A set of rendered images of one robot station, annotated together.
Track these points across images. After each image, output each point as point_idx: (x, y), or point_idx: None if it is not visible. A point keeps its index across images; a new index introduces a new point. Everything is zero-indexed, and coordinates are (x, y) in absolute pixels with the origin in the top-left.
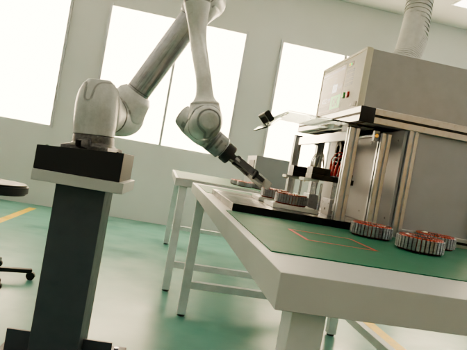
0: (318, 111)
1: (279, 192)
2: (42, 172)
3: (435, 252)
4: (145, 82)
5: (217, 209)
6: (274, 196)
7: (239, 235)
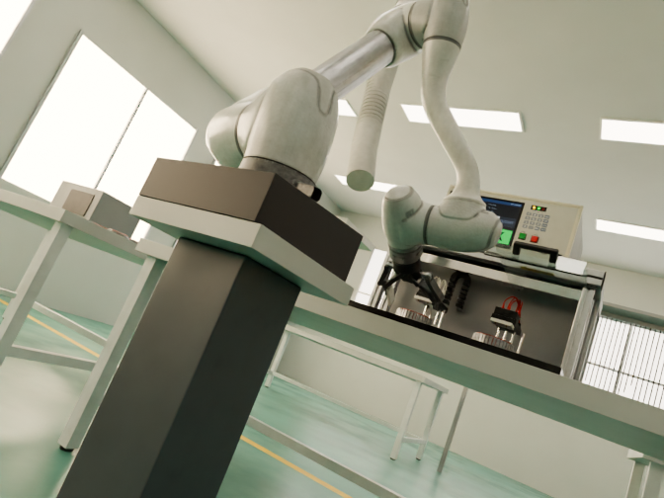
0: None
1: (497, 338)
2: (274, 239)
3: None
4: None
5: (547, 373)
6: (487, 340)
7: None
